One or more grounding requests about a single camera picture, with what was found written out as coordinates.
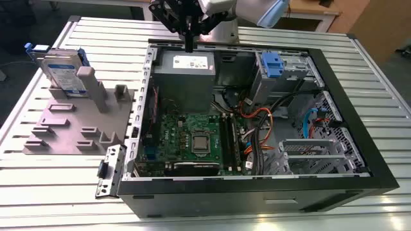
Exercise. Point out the black chair base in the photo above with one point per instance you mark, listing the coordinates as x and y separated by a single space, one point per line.
404 51

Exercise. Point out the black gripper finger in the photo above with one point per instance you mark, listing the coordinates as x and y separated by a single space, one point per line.
165 14
210 22

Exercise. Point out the green motherboard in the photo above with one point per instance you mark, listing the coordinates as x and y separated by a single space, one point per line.
205 122

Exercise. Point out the grey parts rack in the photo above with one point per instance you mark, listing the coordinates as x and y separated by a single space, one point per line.
80 120

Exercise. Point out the metal card retention bracket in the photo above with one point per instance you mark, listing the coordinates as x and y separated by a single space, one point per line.
113 168

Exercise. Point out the CPU socket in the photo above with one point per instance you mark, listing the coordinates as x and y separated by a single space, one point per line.
201 154

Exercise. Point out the metal drive cage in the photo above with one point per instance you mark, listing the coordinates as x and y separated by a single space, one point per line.
279 84

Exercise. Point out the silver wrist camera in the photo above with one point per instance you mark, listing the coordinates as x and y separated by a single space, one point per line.
217 7

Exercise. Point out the black graphics card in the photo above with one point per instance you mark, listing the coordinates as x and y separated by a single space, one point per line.
192 168

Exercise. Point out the blue plastic drive latch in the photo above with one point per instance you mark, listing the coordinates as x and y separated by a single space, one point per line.
271 60

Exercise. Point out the silver CPU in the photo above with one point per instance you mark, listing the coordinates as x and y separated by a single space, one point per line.
200 143

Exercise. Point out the black PC case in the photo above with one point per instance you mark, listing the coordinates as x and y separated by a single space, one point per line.
224 199

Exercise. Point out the grey power supply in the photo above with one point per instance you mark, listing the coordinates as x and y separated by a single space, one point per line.
182 91

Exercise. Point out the hard disk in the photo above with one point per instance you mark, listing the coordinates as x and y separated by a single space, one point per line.
64 74

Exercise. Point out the wooden desk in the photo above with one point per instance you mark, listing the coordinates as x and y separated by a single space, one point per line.
313 6

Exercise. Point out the metal disk bay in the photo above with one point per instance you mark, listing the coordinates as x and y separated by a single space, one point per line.
308 142

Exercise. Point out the black RAM slot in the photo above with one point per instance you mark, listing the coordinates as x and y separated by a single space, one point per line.
227 144
235 144

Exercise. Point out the brown wooden cabinet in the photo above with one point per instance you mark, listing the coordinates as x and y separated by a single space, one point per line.
384 24

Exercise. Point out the white desk frame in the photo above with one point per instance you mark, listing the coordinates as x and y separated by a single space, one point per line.
145 14

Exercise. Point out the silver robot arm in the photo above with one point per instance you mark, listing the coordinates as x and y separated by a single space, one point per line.
224 31

